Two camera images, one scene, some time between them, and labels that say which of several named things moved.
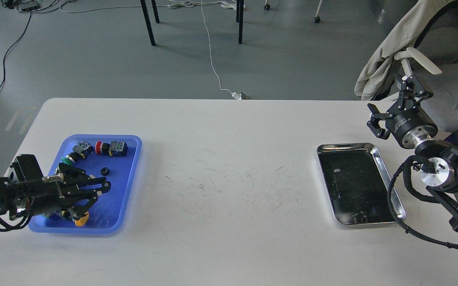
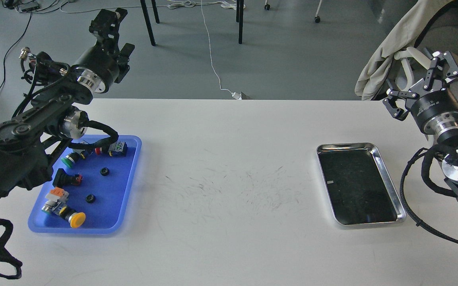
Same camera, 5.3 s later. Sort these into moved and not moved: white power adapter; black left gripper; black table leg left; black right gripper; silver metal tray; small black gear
Moved: black left gripper; black right gripper
Not moved: white power adapter; small black gear; black table leg left; silver metal tray
